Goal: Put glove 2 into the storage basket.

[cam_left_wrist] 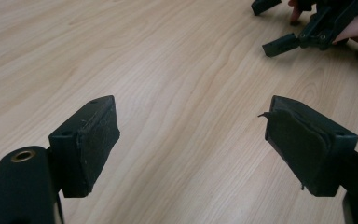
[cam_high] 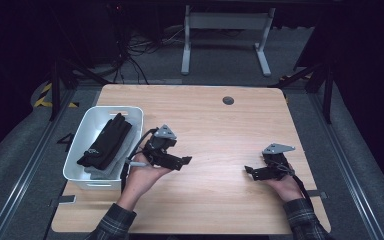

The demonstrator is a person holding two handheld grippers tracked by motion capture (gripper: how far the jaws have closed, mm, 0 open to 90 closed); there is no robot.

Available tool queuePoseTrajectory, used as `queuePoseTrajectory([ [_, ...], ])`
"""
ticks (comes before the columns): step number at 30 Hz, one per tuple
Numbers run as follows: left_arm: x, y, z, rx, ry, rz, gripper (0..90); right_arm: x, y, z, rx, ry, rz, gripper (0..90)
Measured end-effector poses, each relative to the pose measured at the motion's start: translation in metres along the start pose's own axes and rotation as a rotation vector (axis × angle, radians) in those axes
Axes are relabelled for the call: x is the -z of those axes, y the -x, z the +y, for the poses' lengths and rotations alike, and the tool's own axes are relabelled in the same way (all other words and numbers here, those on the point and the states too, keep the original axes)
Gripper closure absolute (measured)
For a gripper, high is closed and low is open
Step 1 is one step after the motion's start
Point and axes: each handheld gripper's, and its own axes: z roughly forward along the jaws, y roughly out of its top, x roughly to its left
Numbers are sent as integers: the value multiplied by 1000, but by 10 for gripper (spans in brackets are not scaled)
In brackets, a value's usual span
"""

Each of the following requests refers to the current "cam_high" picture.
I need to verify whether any black metal stand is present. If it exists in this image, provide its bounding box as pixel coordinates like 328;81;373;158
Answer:
48;58;112;122
268;59;335;125

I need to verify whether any white plastic basket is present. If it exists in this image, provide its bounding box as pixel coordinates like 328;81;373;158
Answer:
62;105;145;191

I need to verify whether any yellow black floor tape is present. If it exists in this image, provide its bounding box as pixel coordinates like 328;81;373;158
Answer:
33;82;80;109

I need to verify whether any bundle of black floor cables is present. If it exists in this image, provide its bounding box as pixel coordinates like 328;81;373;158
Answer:
106;2;188;85

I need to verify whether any white metal desk frame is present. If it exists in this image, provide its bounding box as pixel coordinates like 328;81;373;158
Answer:
180;4;277;78

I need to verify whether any person's left hand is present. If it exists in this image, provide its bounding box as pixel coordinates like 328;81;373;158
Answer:
115;151;173;212

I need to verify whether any person's right hand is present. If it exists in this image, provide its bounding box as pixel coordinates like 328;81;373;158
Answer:
265;163;305;204

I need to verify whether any black glove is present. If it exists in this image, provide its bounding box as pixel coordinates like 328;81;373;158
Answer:
76;112;134;171
96;121;134;172

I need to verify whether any aluminium floor rail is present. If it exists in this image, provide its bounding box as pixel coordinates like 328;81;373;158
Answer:
0;89;78;240
308;92;384;240

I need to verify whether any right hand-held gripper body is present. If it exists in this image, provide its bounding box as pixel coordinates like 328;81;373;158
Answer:
261;142;297;181

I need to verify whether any grey table edge bracket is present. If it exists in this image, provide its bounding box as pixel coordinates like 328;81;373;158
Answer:
49;194;78;207
305;189;329;200

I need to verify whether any grey cable plug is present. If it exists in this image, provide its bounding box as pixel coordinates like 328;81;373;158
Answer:
125;159;148;168

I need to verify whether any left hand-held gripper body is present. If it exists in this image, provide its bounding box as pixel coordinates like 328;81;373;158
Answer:
144;124;178;165

